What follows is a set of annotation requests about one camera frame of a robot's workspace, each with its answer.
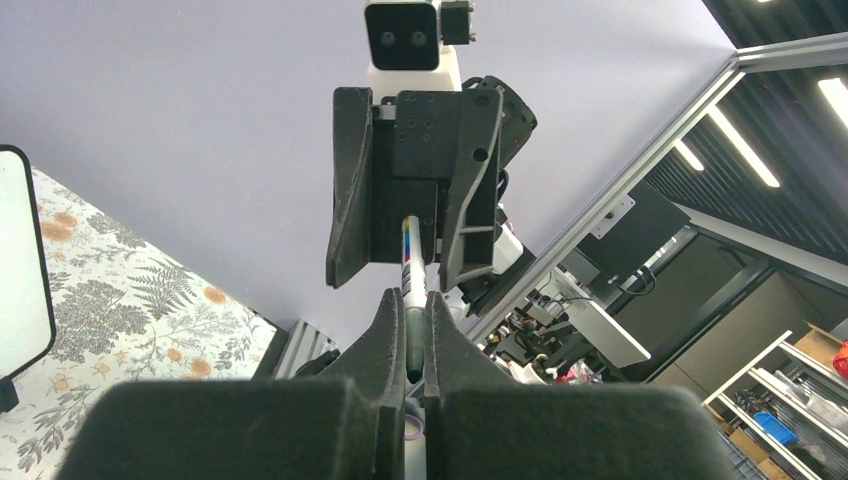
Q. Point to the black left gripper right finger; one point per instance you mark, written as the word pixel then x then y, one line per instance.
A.
pixel 483 424

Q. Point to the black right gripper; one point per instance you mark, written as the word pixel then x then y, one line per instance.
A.
pixel 433 155

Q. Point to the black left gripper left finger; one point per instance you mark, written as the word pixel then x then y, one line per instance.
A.
pixel 346 422

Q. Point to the green capped whiteboard marker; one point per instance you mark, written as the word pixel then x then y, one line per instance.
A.
pixel 414 292

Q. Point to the white board with black frame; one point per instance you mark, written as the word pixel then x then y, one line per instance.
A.
pixel 28 327

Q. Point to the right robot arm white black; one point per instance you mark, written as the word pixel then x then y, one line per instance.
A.
pixel 340 312

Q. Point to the floral patterned tablecloth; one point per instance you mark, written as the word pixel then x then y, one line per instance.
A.
pixel 124 311

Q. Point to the metal storage shelf rack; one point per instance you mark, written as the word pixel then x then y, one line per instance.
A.
pixel 783 414

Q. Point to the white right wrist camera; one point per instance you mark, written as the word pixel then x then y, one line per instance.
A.
pixel 413 45

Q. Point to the aluminium frame post right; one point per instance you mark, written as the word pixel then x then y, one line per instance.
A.
pixel 610 106

